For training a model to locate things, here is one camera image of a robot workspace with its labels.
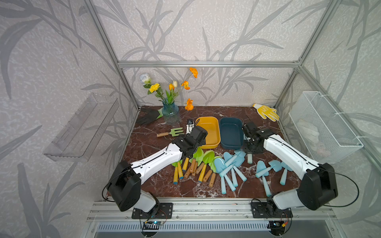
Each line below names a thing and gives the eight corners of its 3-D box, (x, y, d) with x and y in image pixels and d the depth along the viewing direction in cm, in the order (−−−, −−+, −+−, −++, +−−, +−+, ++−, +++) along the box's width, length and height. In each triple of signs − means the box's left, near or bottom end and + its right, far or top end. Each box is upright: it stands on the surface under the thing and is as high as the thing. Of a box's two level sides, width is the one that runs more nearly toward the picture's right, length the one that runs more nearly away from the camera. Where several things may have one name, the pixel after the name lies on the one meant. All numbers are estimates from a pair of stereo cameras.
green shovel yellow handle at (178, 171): (172, 184, 84) (172, 183, 81) (172, 163, 92) (171, 161, 90) (184, 183, 84) (183, 181, 82) (182, 161, 93) (182, 159, 90)
